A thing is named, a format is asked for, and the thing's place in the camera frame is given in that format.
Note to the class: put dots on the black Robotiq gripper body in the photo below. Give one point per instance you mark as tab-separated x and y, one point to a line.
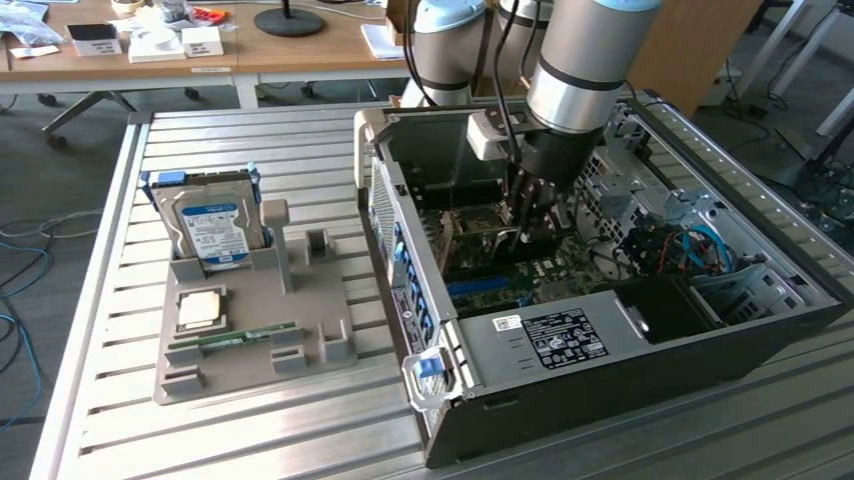
561	155

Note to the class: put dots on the green graphics card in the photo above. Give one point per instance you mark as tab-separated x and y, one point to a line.
477	247

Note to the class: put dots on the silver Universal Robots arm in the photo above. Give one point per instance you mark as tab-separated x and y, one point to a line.
588	60

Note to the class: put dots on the CPU socket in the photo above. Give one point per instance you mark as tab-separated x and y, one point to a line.
481	220

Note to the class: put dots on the green motherboard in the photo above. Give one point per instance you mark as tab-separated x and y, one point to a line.
568	260

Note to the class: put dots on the metal disk bay cage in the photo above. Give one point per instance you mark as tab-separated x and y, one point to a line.
634	210

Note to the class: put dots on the long expansion slot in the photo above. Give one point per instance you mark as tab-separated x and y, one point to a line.
481	287

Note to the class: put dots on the black plastic case clip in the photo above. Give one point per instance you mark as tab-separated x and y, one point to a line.
401	190

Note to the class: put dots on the grey power supply unit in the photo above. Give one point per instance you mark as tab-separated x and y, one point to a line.
487	350

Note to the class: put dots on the white paper stack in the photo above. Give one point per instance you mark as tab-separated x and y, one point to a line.
381	45

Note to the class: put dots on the blue latch tab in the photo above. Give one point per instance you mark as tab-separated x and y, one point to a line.
429	367

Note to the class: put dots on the brown cardboard box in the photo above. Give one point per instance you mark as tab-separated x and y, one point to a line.
395	17

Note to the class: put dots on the black open PC case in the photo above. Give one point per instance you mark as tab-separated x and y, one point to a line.
601	400

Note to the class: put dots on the wooden office desk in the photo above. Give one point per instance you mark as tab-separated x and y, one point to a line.
334	55
101	67

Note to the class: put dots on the grey parts rack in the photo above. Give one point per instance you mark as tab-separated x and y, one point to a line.
267	310

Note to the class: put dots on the hard disk blue caddy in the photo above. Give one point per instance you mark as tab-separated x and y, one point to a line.
214	225

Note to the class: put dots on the black round lamp base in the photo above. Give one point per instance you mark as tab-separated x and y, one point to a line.
290	25

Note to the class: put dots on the green RAM stick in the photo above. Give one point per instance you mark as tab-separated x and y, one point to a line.
227	340

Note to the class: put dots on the silver CPU chip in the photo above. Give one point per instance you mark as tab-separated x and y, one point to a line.
201	310

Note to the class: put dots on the plain white box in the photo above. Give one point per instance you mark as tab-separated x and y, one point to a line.
203	42

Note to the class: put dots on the red orange small tool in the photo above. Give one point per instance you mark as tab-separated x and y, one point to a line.
213	15

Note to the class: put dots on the flat white box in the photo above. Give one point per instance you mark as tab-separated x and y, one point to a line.
157	55

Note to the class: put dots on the white tape roll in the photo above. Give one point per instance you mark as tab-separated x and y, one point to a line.
154	37

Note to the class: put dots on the white box black top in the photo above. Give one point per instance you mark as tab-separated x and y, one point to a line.
101	47

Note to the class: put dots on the beige tape roll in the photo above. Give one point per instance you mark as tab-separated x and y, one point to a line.
126	6

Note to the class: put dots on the white label card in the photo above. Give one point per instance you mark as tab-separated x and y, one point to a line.
34	51

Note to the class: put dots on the clear plastic bag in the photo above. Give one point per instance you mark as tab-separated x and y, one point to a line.
27	25

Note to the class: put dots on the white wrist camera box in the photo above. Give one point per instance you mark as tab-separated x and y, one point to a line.
487	140

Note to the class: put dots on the metal disk bay bracket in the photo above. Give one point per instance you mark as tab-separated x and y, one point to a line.
754	295

